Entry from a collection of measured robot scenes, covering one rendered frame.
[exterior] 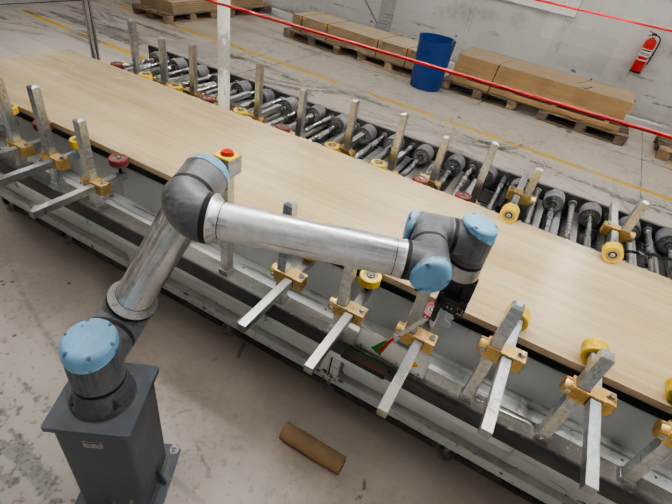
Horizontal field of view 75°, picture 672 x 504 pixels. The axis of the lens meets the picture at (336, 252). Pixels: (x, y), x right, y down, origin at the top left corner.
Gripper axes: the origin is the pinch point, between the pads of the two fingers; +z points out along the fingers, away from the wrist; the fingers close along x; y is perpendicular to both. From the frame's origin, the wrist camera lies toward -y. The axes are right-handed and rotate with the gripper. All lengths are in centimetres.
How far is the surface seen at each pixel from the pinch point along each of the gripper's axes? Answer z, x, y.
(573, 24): -10, 728, -14
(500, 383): 4.6, -5.2, 23.7
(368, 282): 10.2, 15.7, -25.6
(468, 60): 52, 602, -126
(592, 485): 5, -21, 49
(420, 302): 0.0, 6.1, -5.4
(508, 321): -7.4, 6.1, 19.0
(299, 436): 93, -3, -33
